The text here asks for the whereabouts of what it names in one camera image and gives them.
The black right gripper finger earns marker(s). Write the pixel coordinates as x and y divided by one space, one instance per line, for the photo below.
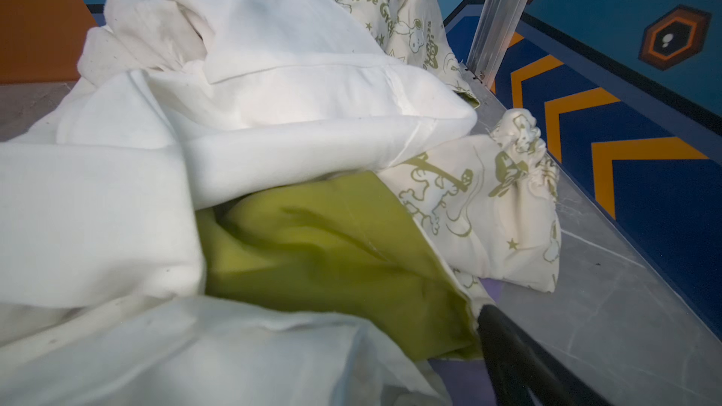
522 372

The purple cloth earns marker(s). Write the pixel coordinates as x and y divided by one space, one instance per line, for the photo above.
468 382

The green patterned cream cloth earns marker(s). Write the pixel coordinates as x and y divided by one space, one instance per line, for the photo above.
407 248

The plain white cloth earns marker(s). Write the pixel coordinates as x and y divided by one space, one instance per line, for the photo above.
183 105

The aluminium corner post right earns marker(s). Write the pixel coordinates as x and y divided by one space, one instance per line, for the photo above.
497 24

